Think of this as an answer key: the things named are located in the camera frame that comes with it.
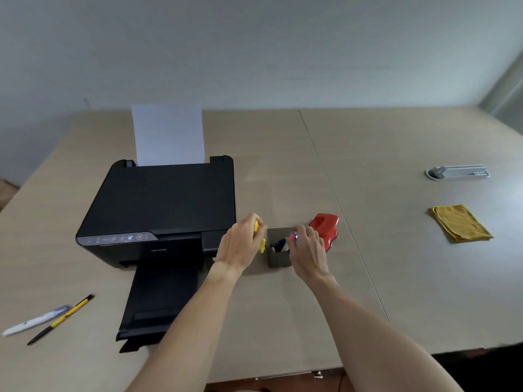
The person's right hand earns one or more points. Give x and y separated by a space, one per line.
308 255

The person's left hand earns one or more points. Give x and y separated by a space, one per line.
237 244

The yellow and black utility knife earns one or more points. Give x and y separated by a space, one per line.
261 244

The blue cap marker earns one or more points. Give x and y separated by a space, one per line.
280 244

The grey square pen holder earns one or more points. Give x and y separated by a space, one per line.
278 259

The red hole punch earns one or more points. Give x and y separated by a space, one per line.
326 228

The black yellow pencil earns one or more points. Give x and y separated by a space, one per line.
61 319

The white marker purple cap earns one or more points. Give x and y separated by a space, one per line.
34 321

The person's left forearm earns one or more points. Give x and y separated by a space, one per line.
184 334

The person's right forearm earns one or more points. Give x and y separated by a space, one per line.
376 342

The black inkjet printer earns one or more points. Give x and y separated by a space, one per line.
163 200

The light wooden table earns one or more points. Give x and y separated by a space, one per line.
367 159

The white paper sheet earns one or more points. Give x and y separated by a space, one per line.
168 134

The yellow cloth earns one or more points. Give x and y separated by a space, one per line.
461 223

